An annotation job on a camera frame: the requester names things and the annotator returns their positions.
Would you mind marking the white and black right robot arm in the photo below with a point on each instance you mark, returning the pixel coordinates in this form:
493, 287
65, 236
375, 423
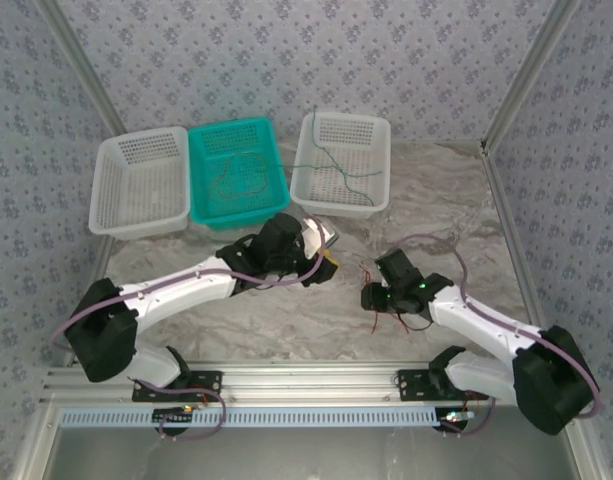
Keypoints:
551, 390

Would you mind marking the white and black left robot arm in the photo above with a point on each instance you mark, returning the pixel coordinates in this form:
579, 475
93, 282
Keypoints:
161, 305

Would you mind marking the teal perforated plastic basket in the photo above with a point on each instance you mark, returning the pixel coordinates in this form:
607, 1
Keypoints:
236, 215

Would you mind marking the white perforated plastic basket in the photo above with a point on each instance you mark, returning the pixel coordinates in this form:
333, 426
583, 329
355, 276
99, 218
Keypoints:
326, 200
136, 200

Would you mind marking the small circuit board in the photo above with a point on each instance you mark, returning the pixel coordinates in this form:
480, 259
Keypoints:
173, 414
456, 416

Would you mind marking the grey metal panel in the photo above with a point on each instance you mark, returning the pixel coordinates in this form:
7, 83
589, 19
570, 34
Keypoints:
306, 455

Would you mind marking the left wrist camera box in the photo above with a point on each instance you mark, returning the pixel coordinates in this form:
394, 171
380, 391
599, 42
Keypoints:
321, 235

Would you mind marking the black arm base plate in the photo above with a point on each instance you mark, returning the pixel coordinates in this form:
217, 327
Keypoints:
411, 385
211, 380

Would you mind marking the aluminium mounting rail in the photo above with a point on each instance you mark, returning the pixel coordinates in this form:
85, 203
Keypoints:
306, 385

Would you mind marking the aluminium frame post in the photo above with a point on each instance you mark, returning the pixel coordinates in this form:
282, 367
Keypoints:
81, 65
531, 75

